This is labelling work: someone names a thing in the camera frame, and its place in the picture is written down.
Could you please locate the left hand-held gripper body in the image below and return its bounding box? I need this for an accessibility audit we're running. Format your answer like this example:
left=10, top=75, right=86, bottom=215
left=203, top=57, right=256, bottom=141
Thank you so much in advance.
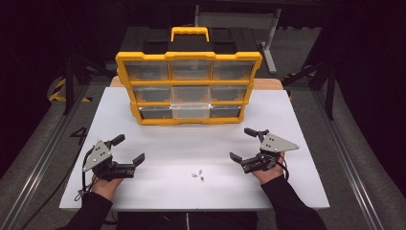
left=81, top=139, right=137, bottom=182

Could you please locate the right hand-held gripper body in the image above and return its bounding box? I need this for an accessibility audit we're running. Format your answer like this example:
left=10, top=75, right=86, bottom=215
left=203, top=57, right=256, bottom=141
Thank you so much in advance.
left=240, top=129, right=301, bottom=174

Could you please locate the clear plastic drawer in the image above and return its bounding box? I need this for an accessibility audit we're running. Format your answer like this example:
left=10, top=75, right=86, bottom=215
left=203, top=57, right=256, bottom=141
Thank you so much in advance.
left=170, top=85, right=213, bottom=120

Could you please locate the yellow black organizer case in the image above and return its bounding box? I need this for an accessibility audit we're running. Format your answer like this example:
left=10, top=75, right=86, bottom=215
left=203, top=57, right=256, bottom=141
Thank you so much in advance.
left=115, top=26, right=263, bottom=127

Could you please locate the person's left hand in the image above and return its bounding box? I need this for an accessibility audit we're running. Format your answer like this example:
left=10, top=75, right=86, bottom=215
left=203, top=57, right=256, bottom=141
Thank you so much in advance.
left=91, top=173, right=125, bottom=202

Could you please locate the person's right hand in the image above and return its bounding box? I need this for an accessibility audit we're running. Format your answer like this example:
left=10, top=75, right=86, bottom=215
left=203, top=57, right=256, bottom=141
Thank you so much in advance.
left=251, top=151, right=286, bottom=186

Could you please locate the black metal stand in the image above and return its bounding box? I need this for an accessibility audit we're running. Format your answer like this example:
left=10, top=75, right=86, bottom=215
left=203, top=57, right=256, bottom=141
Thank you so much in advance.
left=282, top=57, right=337, bottom=121
left=61, top=53, right=113, bottom=117

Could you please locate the set of closed clear drawers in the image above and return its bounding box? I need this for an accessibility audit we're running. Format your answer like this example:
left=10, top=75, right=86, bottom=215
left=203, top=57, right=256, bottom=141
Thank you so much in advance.
left=124, top=60, right=257, bottom=120

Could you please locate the yellow black hazard tape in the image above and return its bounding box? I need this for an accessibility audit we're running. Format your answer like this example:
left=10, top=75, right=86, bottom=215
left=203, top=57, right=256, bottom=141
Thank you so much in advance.
left=47, top=78, right=93, bottom=104

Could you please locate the person's dark torso clothing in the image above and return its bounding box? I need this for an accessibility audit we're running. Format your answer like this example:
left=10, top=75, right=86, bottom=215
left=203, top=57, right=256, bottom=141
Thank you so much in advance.
left=116, top=210, right=259, bottom=230

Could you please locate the grey metal stand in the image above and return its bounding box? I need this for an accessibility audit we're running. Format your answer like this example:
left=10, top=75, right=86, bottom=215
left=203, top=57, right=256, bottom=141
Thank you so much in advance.
left=193, top=7, right=282, bottom=76

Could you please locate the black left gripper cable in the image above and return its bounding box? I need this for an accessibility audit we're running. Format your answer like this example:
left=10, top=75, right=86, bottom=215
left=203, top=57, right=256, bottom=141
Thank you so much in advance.
left=74, top=149, right=98, bottom=202

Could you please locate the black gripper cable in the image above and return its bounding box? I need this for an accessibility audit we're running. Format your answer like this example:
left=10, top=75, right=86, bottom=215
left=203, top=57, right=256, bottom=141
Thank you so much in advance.
left=74, top=149, right=98, bottom=202
left=275, top=160, right=290, bottom=182

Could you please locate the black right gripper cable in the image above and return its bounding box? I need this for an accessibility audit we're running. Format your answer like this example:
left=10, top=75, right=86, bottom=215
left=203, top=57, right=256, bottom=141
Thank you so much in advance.
left=275, top=160, right=290, bottom=182

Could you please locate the grey metal floor rail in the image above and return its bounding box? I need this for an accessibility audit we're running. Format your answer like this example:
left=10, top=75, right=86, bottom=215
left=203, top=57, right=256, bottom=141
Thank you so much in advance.
left=0, top=85, right=91, bottom=230
left=310, top=90, right=386, bottom=230

